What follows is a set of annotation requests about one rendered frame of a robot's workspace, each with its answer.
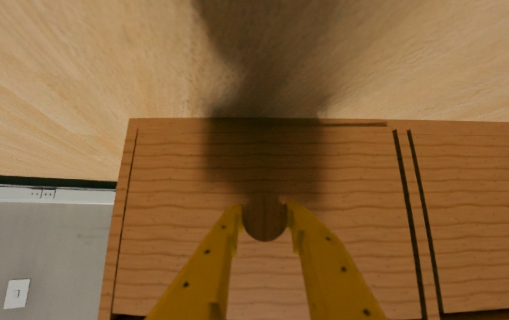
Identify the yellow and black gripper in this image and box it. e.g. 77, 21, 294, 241
145, 201, 388, 320

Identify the brown wooden chest of drawers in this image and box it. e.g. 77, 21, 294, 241
97, 118, 509, 320

